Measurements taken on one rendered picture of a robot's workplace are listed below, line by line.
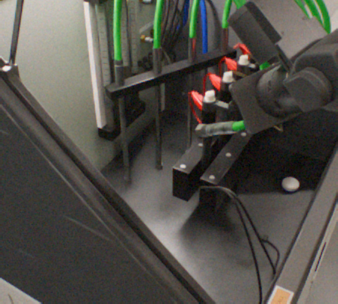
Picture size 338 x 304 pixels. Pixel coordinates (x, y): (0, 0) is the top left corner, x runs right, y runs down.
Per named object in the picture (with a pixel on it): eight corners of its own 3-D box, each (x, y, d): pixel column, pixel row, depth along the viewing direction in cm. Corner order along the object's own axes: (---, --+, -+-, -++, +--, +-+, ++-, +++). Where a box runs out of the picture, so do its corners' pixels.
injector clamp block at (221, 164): (213, 235, 97) (217, 184, 87) (171, 218, 101) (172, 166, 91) (269, 147, 120) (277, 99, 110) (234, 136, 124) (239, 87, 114)
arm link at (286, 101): (314, 118, 42) (357, 84, 43) (271, 58, 42) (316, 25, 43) (287, 124, 49) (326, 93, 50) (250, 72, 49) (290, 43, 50)
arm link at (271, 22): (330, 106, 36) (397, 51, 38) (246, -11, 36) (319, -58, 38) (270, 126, 48) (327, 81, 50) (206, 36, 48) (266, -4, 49)
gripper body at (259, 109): (225, 86, 55) (241, 75, 48) (299, 56, 56) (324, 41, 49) (247, 136, 55) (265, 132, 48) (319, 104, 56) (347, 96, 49)
